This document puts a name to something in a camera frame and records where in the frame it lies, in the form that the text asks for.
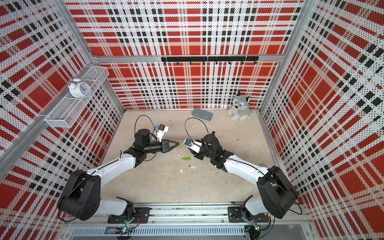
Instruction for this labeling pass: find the grey rectangular case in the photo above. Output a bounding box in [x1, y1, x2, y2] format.
[192, 108, 213, 121]

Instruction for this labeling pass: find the white wire mesh shelf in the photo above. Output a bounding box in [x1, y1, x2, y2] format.
[45, 66, 109, 128]

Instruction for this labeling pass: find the white alarm clock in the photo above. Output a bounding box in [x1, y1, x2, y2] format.
[68, 78, 91, 99]

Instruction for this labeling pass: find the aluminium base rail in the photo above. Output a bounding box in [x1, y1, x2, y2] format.
[59, 202, 316, 240]

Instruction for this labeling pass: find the grey husky plush toy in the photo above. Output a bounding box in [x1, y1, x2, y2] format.
[228, 90, 253, 122]

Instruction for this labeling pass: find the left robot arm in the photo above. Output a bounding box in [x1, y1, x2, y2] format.
[57, 129, 180, 221]

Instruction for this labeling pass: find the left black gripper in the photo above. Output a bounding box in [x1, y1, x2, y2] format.
[144, 138, 180, 154]

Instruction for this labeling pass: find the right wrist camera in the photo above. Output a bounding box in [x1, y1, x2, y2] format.
[183, 139, 203, 153]

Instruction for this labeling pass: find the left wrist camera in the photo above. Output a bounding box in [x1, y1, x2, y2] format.
[156, 124, 169, 142]

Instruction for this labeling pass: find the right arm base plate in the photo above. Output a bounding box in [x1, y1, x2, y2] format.
[228, 206, 270, 223]

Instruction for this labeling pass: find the black hook rail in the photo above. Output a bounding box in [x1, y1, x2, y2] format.
[161, 56, 259, 64]

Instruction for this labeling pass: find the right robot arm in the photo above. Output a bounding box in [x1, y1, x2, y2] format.
[184, 132, 298, 222]

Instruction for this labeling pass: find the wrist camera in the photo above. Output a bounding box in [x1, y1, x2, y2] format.
[183, 139, 203, 153]
[156, 124, 169, 142]

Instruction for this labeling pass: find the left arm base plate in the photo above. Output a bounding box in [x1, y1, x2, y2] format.
[107, 208, 151, 224]

